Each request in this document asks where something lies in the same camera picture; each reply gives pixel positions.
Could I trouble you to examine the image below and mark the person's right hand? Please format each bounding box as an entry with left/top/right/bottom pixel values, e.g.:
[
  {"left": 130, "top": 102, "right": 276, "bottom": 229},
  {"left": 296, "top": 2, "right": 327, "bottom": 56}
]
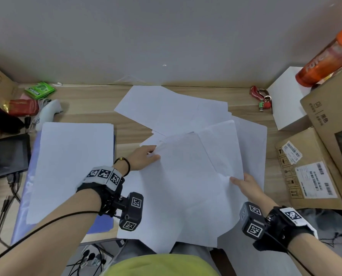
[{"left": 229, "top": 173, "right": 278, "bottom": 217}]

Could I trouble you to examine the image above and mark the person's left hand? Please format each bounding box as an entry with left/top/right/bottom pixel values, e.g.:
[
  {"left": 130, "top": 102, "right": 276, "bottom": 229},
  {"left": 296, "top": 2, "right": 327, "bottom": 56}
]
[{"left": 121, "top": 145, "right": 161, "bottom": 173}]

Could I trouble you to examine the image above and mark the pile of white papers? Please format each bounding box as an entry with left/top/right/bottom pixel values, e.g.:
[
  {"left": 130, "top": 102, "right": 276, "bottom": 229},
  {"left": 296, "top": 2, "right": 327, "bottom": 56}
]
[{"left": 114, "top": 85, "right": 268, "bottom": 255}]

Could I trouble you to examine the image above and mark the tidy white paper stack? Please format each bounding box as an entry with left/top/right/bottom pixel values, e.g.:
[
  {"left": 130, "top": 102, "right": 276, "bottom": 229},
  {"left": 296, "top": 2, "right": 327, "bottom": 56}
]
[{"left": 26, "top": 122, "right": 115, "bottom": 225}]

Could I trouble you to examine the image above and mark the blue plastic folder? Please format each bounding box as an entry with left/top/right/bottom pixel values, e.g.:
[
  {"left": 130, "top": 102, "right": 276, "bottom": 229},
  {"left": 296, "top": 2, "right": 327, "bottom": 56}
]
[{"left": 10, "top": 132, "right": 116, "bottom": 246}]

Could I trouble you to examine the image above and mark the person's right forearm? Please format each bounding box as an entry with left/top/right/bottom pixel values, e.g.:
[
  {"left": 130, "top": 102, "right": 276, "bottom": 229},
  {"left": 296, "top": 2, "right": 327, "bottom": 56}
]
[{"left": 289, "top": 232, "right": 342, "bottom": 276}]

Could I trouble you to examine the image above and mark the person's left forearm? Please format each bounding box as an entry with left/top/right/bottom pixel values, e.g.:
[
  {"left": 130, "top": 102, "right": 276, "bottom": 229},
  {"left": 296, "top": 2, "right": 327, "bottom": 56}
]
[{"left": 0, "top": 192, "right": 101, "bottom": 276}]

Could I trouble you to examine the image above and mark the person's yellow shirt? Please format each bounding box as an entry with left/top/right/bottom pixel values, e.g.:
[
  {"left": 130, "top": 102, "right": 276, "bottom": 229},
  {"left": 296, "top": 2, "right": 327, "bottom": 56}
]
[{"left": 100, "top": 254, "right": 219, "bottom": 276}]

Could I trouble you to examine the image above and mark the flat cardboard box with labels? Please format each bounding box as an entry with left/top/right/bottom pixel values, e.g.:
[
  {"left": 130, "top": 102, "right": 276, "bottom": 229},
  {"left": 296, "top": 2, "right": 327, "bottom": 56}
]
[{"left": 275, "top": 126, "right": 342, "bottom": 212}]

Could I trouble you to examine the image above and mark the clear tape piece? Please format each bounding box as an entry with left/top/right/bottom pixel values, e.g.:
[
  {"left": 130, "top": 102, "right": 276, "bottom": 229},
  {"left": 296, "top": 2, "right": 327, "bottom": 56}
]
[{"left": 113, "top": 76, "right": 147, "bottom": 86}]

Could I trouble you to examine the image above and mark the dark brown chair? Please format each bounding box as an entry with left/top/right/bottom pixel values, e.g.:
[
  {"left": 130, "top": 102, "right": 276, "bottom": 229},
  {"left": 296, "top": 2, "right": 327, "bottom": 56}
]
[{"left": 210, "top": 247, "right": 238, "bottom": 276}]

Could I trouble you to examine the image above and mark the small white box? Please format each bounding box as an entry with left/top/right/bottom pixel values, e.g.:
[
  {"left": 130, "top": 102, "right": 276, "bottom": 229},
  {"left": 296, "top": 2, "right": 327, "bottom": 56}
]
[{"left": 266, "top": 66, "right": 312, "bottom": 132}]

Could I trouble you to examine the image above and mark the white handheld controller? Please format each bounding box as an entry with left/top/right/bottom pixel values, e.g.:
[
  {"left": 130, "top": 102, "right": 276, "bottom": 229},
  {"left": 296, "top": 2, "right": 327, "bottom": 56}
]
[{"left": 34, "top": 99, "right": 64, "bottom": 132}]

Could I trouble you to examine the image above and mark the white power strip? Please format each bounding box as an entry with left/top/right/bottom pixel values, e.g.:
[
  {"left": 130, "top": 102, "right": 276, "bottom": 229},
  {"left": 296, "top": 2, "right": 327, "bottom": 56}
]
[{"left": 80, "top": 245, "right": 107, "bottom": 268}]

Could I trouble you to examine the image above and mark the large cardboard box with window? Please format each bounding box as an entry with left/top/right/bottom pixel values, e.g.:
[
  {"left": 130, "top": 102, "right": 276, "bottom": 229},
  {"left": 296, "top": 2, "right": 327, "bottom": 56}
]
[{"left": 299, "top": 59, "right": 342, "bottom": 196}]

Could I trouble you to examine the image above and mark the green gum packet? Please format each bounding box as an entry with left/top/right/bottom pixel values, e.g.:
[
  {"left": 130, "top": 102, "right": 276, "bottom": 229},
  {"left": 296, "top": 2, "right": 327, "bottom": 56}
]
[{"left": 24, "top": 82, "right": 56, "bottom": 100}]

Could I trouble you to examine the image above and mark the red snack packet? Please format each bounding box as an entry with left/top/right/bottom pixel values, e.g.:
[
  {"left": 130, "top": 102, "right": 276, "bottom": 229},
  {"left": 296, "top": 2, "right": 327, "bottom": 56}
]
[{"left": 8, "top": 99, "right": 39, "bottom": 117}]

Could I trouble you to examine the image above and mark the small black tablet screen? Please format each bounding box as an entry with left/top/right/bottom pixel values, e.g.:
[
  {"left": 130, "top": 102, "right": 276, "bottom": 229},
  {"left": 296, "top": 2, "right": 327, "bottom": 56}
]
[{"left": 0, "top": 133, "right": 31, "bottom": 179}]

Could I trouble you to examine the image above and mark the orange drink bottle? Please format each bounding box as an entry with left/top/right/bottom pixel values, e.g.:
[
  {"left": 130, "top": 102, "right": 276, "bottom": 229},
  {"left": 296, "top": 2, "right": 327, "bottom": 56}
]
[{"left": 295, "top": 24, "right": 342, "bottom": 88}]

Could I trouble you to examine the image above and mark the brown box with white top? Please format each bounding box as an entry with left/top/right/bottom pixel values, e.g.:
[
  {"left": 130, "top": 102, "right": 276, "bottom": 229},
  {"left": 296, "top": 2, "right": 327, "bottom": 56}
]
[{"left": 0, "top": 59, "right": 19, "bottom": 101}]

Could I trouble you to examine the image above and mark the black bead bracelet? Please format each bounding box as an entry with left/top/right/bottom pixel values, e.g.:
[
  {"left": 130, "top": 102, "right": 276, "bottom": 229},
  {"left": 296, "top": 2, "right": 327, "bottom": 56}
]
[{"left": 114, "top": 157, "right": 131, "bottom": 177}]

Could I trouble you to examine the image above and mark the black wrist camera with markers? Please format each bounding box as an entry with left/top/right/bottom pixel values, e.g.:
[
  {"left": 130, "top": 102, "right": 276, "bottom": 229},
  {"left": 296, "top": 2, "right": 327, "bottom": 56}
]
[
  {"left": 76, "top": 166, "right": 144, "bottom": 232},
  {"left": 240, "top": 201, "right": 319, "bottom": 252}
]

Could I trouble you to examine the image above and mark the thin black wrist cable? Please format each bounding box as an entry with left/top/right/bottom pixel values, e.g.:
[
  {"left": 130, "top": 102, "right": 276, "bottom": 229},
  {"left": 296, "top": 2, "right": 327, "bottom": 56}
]
[
  {"left": 0, "top": 211, "right": 123, "bottom": 265},
  {"left": 264, "top": 231, "right": 315, "bottom": 276}
]

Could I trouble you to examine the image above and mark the red keychain with green charm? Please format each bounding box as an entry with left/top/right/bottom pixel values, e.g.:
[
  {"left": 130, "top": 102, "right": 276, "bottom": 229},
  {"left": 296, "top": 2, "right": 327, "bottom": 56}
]
[{"left": 249, "top": 85, "right": 273, "bottom": 112}]

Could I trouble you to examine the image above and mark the white coiled cable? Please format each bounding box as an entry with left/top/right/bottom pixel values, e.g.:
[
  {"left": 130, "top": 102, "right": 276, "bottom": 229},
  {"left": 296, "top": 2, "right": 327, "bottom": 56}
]
[{"left": 24, "top": 99, "right": 52, "bottom": 133}]

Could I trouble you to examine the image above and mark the black tablet cable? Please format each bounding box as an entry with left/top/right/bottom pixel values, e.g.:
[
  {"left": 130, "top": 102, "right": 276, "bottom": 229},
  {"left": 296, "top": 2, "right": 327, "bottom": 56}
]
[{"left": 6, "top": 172, "right": 21, "bottom": 203}]

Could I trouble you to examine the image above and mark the black cable bundle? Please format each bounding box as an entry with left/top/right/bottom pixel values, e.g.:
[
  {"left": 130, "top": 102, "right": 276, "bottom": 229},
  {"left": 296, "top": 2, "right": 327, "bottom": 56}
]
[{"left": 0, "top": 172, "right": 16, "bottom": 256}]

